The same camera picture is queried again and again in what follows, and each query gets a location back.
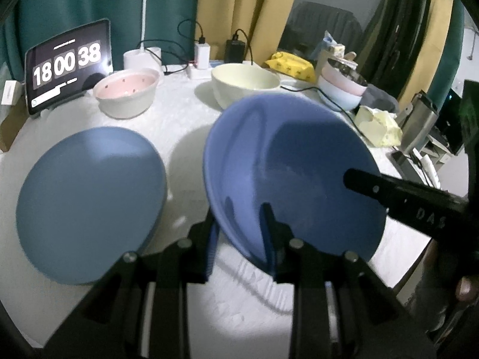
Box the white power strip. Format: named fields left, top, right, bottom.
left=185, top=60, right=263, bottom=80

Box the black lamp cable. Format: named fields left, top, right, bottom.
left=138, top=38, right=193, bottom=75

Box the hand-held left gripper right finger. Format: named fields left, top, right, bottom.
left=260, top=202, right=436, bottom=359

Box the small white box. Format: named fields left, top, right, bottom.
left=0, top=80, right=21, bottom=106

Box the dotted pink bowl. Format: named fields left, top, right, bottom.
left=93, top=68, right=161, bottom=119

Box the teal curtain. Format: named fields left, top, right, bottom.
left=0, top=0, right=203, bottom=79
left=427, top=4, right=465, bottom=98

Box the black tablet with clock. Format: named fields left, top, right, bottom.
left=24, top=19, right=114, bottom=116

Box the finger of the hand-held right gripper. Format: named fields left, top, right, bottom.
left=343, top=168, right=417, bottom=220

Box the cardboard box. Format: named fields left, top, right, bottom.
left=0, top=101, right=28, bottom=150

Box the cream bowl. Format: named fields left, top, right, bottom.
left=210, top=63, right=281, bottom=111

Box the dark grey cloth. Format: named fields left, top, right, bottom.
left=361, top=84, right=399, bottom=113

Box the steel bowl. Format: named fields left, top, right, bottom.
left=327, top=58, right=369, bottom=86

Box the yellow curtain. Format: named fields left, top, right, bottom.
left=397, top=0, right=455, bottom=101
left=196, top=0, right=305, bottom=68

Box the black charger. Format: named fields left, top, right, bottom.
left=225, top=39, right=245, bottom=64

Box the dark blue bowl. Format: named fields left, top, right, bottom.
left=203, top=94, right=387, bottom=273

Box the pale blue bowl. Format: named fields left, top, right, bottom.
left=317, top=77, right=363, bottom=112

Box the steel tumbler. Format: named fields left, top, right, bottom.
left=397, top=90, right=438, bottom=158

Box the yellow crumpled cloth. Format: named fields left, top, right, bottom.
left=354, top=105, right=403, bottom=147

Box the plain pink bowl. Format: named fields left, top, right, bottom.
left=321, top=62, right=367, bottom=97

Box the blue and white snack packet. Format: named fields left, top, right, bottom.
left=322, top=32, right=345, bottom=58

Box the yellow packet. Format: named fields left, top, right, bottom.
left=264, top=51, right=317, bottom=83

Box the white desk lamp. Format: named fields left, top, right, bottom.
left=123, top=0, right=163, bottom=75

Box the person's right hand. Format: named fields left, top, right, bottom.
left=456, top=276, right=479, bottom=302

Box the light blue plate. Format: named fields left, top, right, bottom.
left=16, top=126, right=167, bottom=285

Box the white charger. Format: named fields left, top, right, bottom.
left=194, top=43, right=211, bottom=70

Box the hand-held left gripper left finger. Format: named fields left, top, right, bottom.
left=41, top=209, right=221, bottom=359

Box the white tube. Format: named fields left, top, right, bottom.
left=421, top=155, right=442, bottom=189

